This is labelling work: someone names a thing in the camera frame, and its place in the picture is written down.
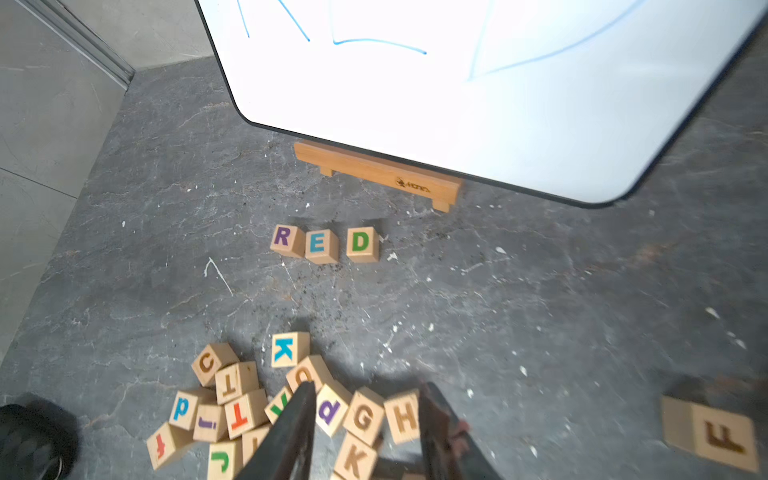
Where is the black oval pad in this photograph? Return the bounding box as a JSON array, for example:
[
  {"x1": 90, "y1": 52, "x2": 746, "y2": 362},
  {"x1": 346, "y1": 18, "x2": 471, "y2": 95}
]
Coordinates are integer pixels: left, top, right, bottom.
[{"x1": 1, "y1": 402, "x2": 79, "y2": 479}]

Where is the wooden block blue p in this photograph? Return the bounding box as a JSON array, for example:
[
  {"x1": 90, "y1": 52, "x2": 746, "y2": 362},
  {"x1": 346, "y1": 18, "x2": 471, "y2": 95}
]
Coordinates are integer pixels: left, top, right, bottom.
[{"x1": 169, "y1": 388, "x2": 216, "y2": 431}]

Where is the white dry-erase board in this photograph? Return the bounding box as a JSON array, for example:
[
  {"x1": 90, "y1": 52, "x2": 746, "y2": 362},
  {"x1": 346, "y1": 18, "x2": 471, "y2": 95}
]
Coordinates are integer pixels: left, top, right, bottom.
[{"x1": 196, "y1": 1, "x2": 767, "y2": 205}]

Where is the wooden block letter R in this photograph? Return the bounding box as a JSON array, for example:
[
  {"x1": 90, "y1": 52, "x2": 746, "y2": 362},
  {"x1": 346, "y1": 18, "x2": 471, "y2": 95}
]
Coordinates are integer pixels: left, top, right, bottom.
[{"x1": 270, "y1": 224, "x2": 306, "y2": 258}]

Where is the wooden block brown K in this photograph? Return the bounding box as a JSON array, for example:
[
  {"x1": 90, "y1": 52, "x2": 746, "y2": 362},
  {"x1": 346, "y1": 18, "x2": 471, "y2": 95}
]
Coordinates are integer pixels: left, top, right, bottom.
[{"x1": 334, "y1": 433, "x2": 378, "y2": 480}]

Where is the wooden block letter F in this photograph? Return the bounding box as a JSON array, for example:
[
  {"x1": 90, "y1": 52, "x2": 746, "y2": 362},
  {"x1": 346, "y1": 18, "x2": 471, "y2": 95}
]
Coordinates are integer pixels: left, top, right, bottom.
[{"x1": 661, "y1": 396, "x2": 760, "y2": 473}]

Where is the wooden block brown H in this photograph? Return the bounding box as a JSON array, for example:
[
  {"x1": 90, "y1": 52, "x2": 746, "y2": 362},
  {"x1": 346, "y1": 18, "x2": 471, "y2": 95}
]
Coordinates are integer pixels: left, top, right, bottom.
[{"x1": 384, "y1": 389, "x2": 421, "y2": 445}]

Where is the wooden block letter E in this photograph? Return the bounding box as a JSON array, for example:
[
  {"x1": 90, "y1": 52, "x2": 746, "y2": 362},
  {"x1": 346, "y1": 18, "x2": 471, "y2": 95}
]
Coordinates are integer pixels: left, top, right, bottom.
[{"x1": 305, "y1": 229, "x2": 340, "y2": 265}]

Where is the wooden block green J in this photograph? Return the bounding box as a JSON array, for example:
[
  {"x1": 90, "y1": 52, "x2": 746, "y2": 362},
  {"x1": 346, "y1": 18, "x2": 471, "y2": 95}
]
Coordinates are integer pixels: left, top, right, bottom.
[{"x1": 207, "y1": 439, "x2": 243, "y2": 480}]

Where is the wooden block brown C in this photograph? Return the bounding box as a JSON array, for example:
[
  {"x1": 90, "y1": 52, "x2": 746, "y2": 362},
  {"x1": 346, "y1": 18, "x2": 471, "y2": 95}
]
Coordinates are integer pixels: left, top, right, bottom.
[{"x1": 191, "y1": 343, "x2": 239, "y2": 387}]

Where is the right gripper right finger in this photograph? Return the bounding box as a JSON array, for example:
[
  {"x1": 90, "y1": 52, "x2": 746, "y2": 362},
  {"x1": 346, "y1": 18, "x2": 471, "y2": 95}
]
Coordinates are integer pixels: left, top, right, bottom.
[{"x1": 418, "y1": 382, "x2": 501, "y2": 480}]

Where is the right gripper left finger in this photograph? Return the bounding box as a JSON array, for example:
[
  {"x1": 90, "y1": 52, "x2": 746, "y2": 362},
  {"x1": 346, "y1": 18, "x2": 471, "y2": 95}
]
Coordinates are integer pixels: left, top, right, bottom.
[{"x1": 236, "y1": 381, "x2": 316, "y2": 480}]

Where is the wooden easel stand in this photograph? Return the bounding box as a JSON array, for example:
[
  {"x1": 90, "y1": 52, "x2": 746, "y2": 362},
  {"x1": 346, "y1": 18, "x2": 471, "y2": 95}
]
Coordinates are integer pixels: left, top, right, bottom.
[{"x1": 294, "y1": 141, "x2": 463, "y2": 212}]

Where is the wooden block red f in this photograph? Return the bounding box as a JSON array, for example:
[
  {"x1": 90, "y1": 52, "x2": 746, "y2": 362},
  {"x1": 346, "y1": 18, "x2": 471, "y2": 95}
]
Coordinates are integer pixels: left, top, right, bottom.
[{"x1": 146, "y1": 421, "x2": 194, "y2": 470}]

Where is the wooden block purple p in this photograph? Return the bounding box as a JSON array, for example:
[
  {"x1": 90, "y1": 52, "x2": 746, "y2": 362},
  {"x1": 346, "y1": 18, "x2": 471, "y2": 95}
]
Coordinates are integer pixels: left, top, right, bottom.
[{"x1": 316, "y1": 380, "x2": 352, "y2": 438}]

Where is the wooden block letter D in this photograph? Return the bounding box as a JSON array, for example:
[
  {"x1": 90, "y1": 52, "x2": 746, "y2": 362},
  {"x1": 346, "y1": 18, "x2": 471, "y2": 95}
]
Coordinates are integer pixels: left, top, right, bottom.
[{"x1": 346, "y1": 226, "x2": 380, "y2": 263}]

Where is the wooden block red T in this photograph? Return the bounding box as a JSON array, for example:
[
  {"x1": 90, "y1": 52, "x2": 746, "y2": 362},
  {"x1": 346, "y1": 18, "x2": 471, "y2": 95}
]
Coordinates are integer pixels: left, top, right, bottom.
[{"x1": 224, "y1": 389, "x2": 269, "y2": 440}]

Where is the wooden block blue K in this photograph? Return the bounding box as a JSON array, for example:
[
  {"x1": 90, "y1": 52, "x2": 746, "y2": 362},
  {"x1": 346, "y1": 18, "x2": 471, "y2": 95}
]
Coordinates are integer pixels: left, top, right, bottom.
[{"x1": 270, "y1": 331, "x2": 311, "y2": 368}]

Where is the wooden block brown G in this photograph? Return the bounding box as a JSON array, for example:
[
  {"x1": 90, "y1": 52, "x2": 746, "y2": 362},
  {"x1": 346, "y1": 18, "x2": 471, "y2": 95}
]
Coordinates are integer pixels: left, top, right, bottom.
[{"x1": 343, "y1": 387, "x2": 385, "y2": 446}]

